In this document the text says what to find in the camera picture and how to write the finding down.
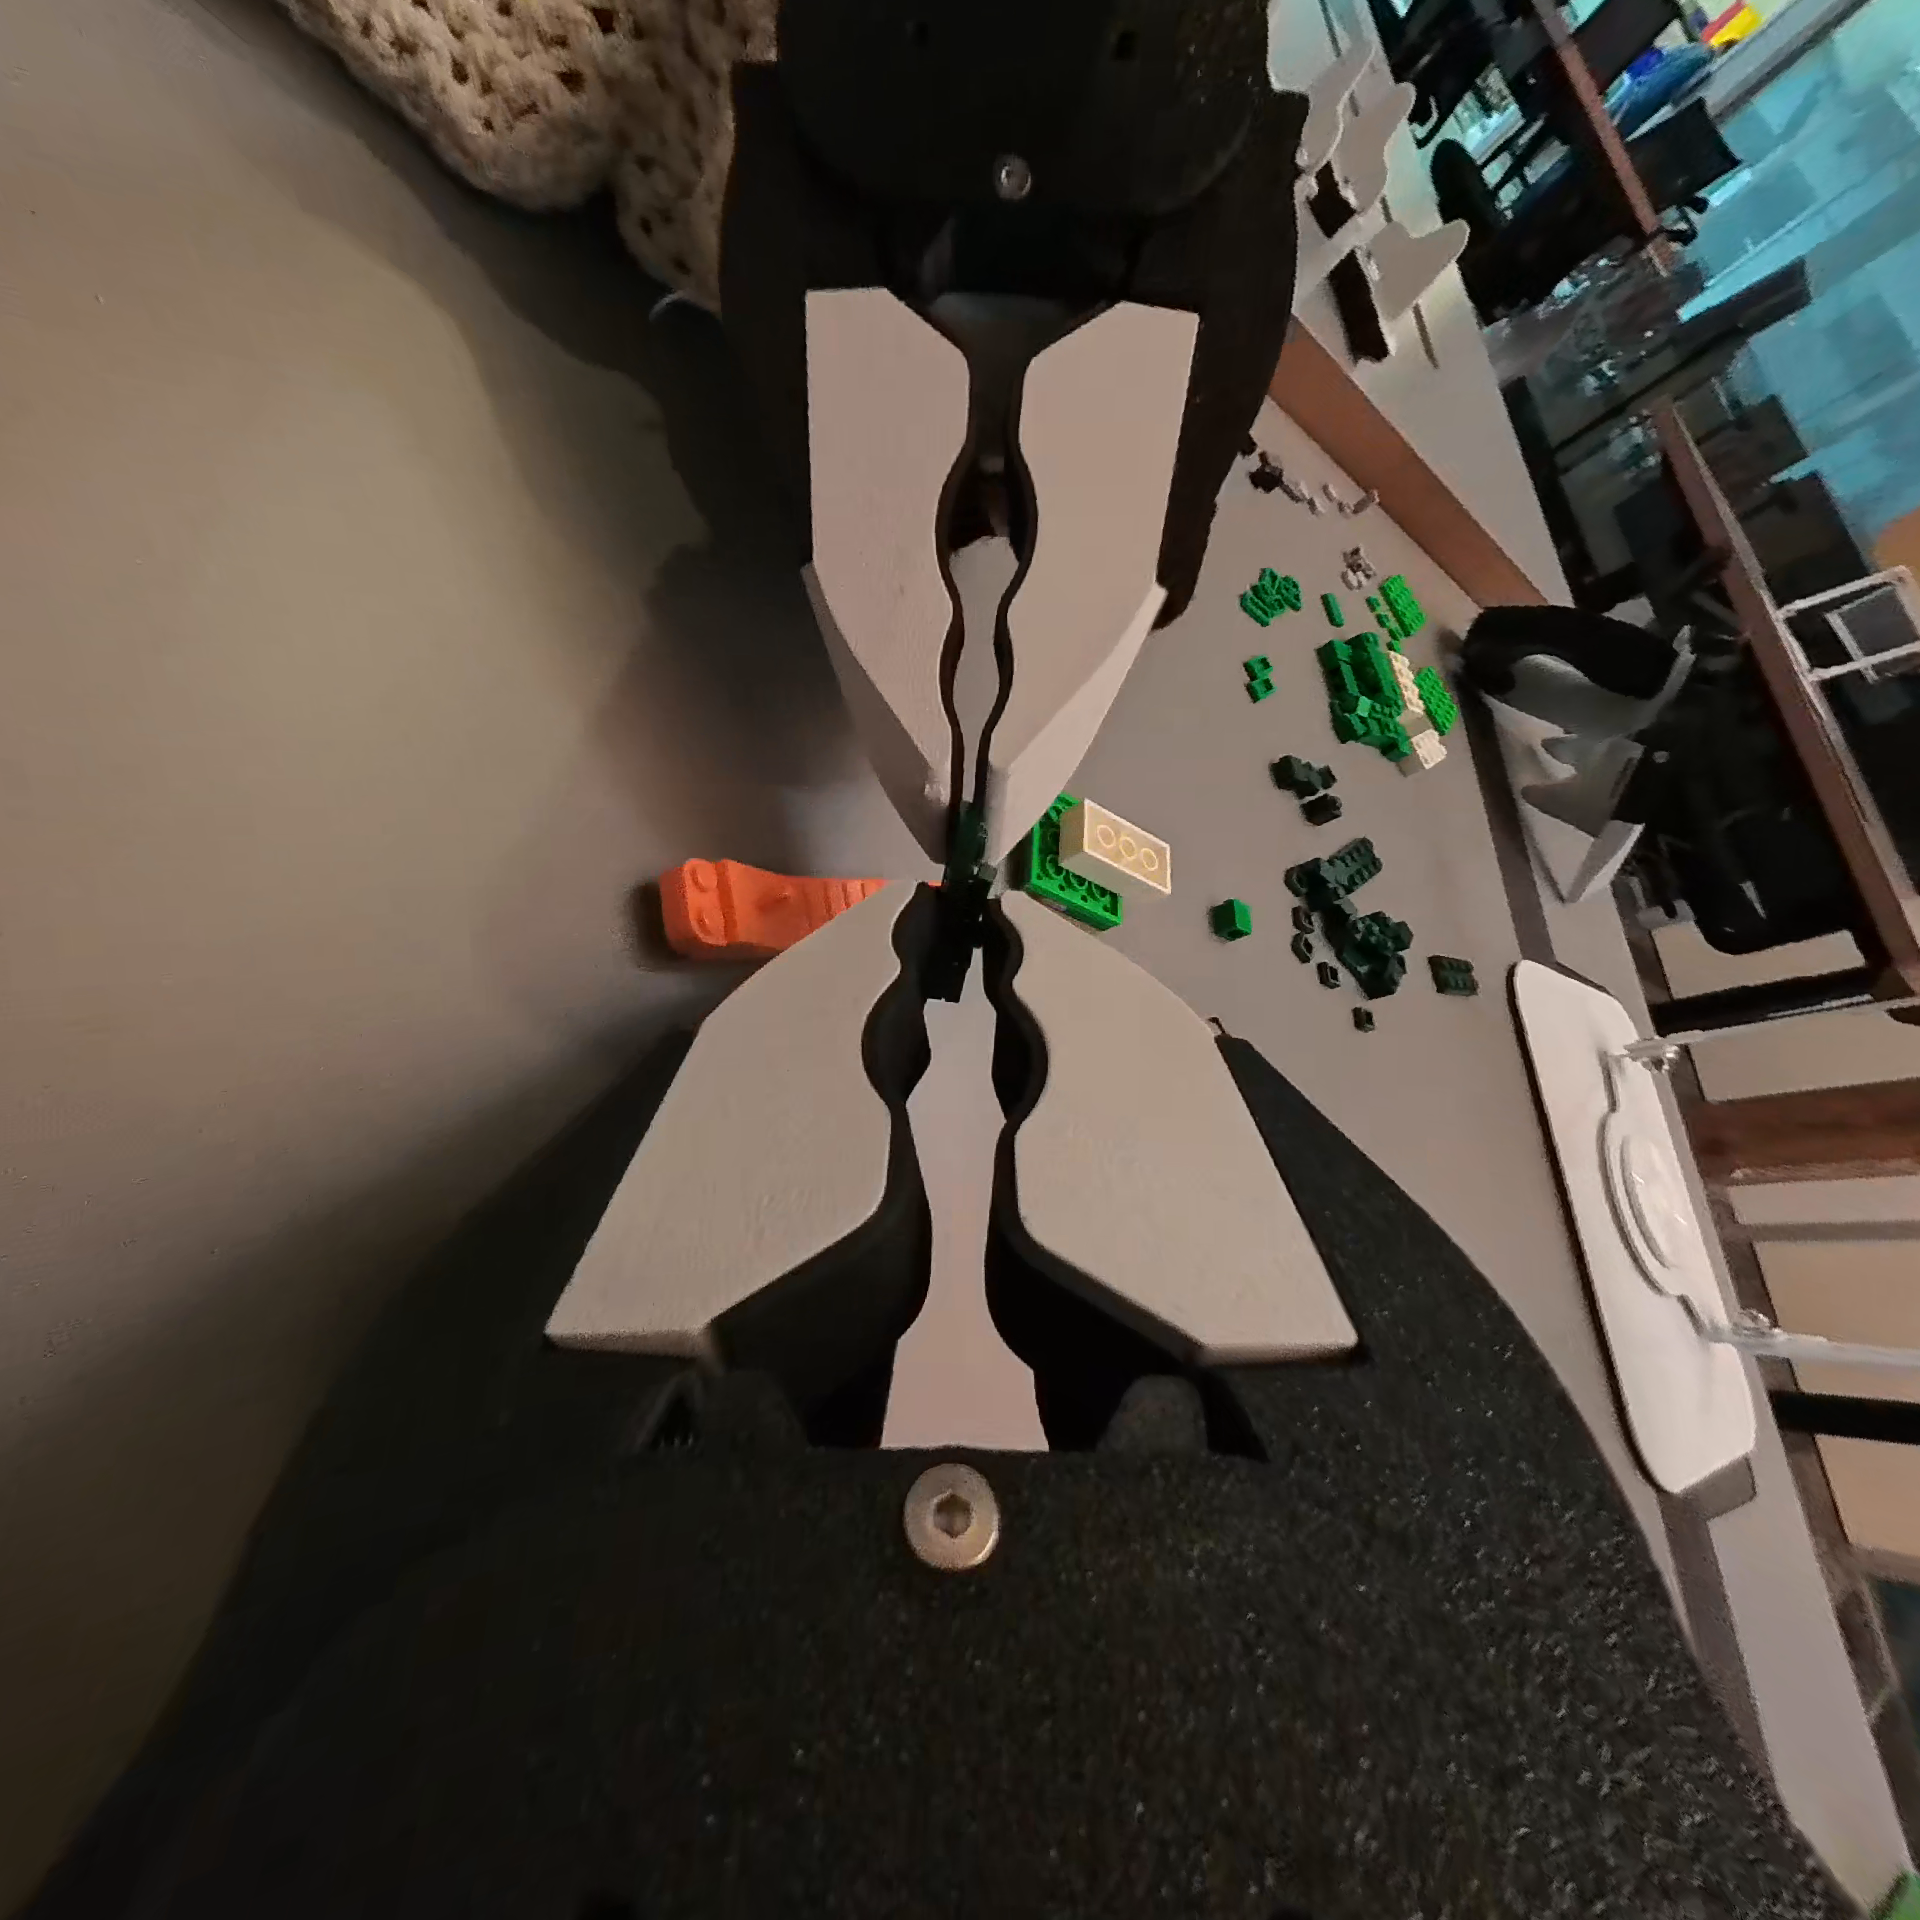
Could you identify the dark green lego brick stack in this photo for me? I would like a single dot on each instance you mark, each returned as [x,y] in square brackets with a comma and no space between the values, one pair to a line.
[962,885]

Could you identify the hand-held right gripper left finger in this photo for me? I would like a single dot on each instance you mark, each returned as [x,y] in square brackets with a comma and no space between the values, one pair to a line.
[750,1155]

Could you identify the scattered dark green lego pieces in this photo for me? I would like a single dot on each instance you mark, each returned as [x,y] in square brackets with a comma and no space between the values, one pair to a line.
[1350,902]

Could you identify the orange brick separator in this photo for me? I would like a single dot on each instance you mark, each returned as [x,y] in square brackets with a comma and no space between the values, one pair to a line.
[750,902]

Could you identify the green lego base, tan brick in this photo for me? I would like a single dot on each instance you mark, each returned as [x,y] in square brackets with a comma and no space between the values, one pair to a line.
[1096,856]

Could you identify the white round-cornered base plate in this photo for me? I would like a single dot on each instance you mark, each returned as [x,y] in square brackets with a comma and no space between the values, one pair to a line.
[1634,1200]

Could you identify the pile of bright green lego pieces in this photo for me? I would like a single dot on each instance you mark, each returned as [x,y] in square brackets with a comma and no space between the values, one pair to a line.
[1364,675]

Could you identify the person's left forearm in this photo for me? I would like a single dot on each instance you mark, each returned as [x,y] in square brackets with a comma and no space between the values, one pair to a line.
[510,93]

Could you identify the small grey lego pieces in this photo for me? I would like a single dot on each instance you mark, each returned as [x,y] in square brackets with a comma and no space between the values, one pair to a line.
[1322,496]

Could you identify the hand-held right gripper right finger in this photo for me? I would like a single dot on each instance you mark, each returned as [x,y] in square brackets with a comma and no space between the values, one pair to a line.
[1170,1170]

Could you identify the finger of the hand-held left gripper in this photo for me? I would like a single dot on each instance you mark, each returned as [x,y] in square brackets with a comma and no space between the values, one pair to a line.
[870,510]
[1112,510]

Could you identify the small bright green lego cube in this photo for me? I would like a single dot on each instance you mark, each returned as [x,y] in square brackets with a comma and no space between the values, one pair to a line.
[1229,914]

